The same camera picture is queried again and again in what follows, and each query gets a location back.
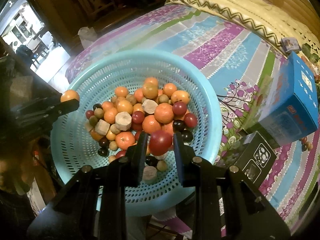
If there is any striped floral bed sheet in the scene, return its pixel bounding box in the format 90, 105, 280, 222
66, 4, 319, 231

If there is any round banana slice in basket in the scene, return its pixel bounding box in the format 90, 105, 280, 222
115, 112, 132, 131

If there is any red plum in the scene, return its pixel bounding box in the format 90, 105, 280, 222
149, 131, 172, 156

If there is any large orange tangerine centre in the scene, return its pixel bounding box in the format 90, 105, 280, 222
154, 103, 174, 124

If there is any small purple packet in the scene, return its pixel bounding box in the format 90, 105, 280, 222
280, 37, 301, 55

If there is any cream quilted blanket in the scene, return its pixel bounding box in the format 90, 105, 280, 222
166, 0, 319, 55

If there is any small red cherry tomato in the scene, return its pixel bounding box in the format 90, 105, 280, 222
300, 137, 308, 144

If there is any blue cardboard box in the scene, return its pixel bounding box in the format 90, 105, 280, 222
242, 52, 319, 148

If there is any black cardboard box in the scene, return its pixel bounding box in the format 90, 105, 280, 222
232, 132, 276, 187

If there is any small green-brown fruit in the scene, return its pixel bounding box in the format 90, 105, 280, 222
306, 141, 313, 151

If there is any light blue plastic basket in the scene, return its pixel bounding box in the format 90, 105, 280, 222
51, 50, 222, 217

